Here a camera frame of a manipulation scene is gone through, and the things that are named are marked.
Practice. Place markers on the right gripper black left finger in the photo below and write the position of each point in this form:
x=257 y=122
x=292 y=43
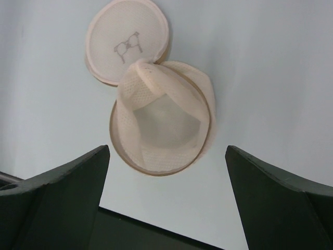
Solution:
x=55 y=209

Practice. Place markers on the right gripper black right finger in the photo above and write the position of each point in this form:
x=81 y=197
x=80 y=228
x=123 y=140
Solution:
x=278 y=209

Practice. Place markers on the beige mesh laundry bag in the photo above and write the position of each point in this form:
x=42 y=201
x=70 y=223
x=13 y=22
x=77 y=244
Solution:
x=164 y=116

